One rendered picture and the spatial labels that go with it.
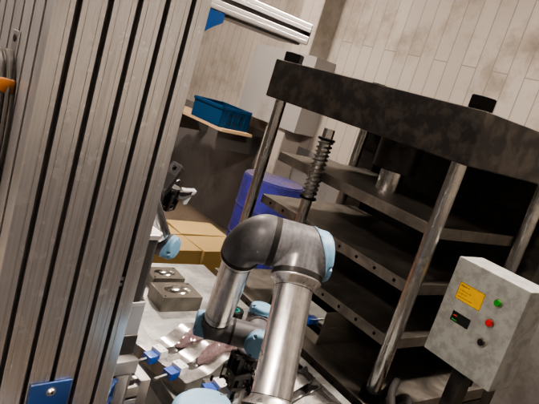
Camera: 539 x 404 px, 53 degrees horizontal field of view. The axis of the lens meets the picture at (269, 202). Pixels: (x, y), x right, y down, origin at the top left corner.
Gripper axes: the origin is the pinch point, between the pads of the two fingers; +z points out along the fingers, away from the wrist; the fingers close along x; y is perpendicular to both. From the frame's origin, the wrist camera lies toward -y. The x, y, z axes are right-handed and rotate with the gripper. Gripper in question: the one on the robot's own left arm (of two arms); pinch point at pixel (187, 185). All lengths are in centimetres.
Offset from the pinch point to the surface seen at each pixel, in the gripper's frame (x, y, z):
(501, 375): 125, 15, 39
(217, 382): 46, 48, -16
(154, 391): 22, 76, -3
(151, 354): 19, 57, -12
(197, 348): 28, 54, 4
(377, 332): 80, 32, 55
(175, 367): 29, 55, -12
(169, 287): -9, 61, 42
